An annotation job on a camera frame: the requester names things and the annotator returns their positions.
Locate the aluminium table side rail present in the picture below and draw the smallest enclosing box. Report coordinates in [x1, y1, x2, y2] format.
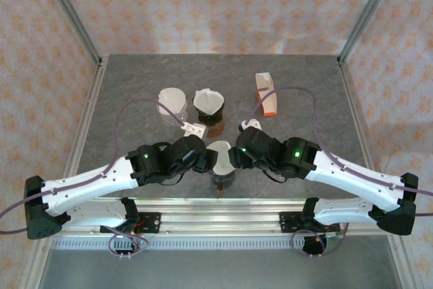
[338, 57, 378, 178]
[64, 55, 110, 181]

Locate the wide aluminium base rail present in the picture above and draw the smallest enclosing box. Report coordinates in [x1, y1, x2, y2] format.
[50, 196, 407, 238]

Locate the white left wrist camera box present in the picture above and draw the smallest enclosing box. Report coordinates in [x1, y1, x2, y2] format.
[181, 122, 208, 140]

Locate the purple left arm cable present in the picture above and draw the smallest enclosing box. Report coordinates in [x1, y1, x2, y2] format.
[0, 98, 187, 235]

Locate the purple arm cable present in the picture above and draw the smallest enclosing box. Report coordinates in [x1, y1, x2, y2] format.
[0, 98, 187, 235]
[243, 86, 433, 217]

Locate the grey slotted cable duct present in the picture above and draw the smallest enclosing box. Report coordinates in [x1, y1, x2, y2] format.
[50, 236, 339, 252]

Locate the aluminium frame post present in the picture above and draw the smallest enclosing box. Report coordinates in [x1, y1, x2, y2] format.
[338, 0, 403, 65]
[35, 0, 104, 66]

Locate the orange coffee filter box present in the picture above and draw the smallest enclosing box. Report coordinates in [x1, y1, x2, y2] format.
[255, 72, 279, 117]

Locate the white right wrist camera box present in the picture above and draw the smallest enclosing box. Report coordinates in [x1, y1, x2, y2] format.
[239, 118, 263, 131]

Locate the dark grey translucent dripper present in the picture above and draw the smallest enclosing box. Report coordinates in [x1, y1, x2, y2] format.
[209, 166, 236, 179]

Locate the orange translucent dripper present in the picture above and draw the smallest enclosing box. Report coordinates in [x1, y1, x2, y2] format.
[204, 121, 226, 137]

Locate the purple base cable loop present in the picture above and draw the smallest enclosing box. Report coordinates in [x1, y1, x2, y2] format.
[108, 227, 153, 260]
[291, 223, 351, 258]

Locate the clear glass dripper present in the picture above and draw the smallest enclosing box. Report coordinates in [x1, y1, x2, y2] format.
[156, 87, 189, 124]

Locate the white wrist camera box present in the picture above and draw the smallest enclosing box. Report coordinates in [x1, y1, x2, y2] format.
[181, 122, 208, 140]
[239, 118, 263, 131]

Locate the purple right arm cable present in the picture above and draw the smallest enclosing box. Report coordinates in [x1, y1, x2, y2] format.
[243, 86, 433, 217]

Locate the grey metal panel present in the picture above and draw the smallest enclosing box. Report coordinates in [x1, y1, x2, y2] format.
[39, 248, 402, 289]

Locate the orange patterned white curtain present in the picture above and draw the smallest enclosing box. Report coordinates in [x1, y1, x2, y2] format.
[0, 0, 433, 289]

